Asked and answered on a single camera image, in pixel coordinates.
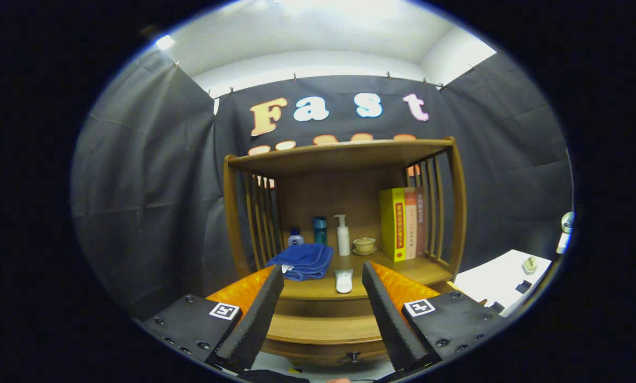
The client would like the beige lidded teacup with saucer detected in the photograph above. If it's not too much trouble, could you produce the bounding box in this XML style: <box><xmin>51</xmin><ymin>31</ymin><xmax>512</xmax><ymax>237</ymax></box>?
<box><xmin>352</xmin><ymin>237</ymin><xmax>378</xmax><ymax>256</ymax></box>

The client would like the yellow book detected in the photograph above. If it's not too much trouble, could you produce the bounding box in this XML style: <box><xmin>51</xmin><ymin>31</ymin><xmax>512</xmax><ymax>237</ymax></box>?
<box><xmin>379</xmin><ymin>187</ymin><xmax>407</xmax><ymax>262</ymax></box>

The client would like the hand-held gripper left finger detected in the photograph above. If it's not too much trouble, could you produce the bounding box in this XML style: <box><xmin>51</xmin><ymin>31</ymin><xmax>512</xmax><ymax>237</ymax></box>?
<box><xmin>142</xmin><ymin>264</ymin><xmax>285</xmax><ymax>373</ymax></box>

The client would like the wooden drawer with black knob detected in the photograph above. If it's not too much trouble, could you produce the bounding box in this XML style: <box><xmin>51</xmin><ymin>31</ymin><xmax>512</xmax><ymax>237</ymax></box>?
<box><xmin>262</xmin><ymin>295</ymin><xmax>390</xmax><ymax>368</ymax></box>

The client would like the brown book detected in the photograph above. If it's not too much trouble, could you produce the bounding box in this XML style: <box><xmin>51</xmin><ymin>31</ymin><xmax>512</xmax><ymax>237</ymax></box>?
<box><xmin>415</xmin><ymin>186</ymin><xmax>428</xmax><ymax>258</ymax></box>

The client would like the orange and white book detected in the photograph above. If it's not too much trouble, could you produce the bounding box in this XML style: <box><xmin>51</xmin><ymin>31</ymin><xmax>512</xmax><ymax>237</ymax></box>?
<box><xmin>403</xmin><ymin>187</ymin><xmax>418</xmax><ymax>260</ymax></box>

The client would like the white and green tube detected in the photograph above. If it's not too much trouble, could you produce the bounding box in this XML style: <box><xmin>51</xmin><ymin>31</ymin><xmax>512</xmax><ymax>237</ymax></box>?
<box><xmin>334</xmin><ymin>268</ymin><xmax>354</xmax><ymax>294</ymax></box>

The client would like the white pump bottle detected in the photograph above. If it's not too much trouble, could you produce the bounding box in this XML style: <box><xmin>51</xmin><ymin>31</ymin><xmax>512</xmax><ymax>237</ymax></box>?
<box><xmin>334</xmin><ymin>214</ymin><xmax>351</xmax><ymax>257</ymax></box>

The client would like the wooden cabinet with slatted shelf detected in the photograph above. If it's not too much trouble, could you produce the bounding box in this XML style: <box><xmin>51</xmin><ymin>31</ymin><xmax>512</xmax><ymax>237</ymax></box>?
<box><xmin>223</xmin><ymin>137</ymin><xmax>467</xmax><ymax>368</ymax></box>

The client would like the wooden countertop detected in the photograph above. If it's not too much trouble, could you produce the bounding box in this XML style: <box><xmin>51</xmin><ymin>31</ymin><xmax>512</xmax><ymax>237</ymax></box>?
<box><xmin>278</xmin><ymin>250</ymin><xmax>454</xmax><ymax>301</ymax></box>

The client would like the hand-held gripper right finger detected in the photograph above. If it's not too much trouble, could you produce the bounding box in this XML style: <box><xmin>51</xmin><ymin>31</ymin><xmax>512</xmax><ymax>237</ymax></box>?
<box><xmin>361</xmin><ymin>261</ymin><xmax>505</xmax><ymax>373</ymax></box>

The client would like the white drawer cabinet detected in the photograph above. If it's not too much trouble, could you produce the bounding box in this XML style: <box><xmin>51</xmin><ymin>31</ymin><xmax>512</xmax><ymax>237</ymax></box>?
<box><xmin>453</xmin><ymin>249</ymin><xmax>552</xmax><ymax>318</ymax></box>

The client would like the blue folded towel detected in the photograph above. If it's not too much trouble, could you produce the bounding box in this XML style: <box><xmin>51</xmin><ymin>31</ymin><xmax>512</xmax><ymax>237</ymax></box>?
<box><xmin>266</xmin><ymin>243</ymin><xmax>334</xmax><ymax>281</ymax></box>

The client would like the black backdrop cloth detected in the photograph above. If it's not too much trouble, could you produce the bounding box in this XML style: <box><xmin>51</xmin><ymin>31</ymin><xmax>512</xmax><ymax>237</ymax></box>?
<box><xmin>70</xmin><ymin>48</ymin><xmax>573</xmax><ymax>320</ymax></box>

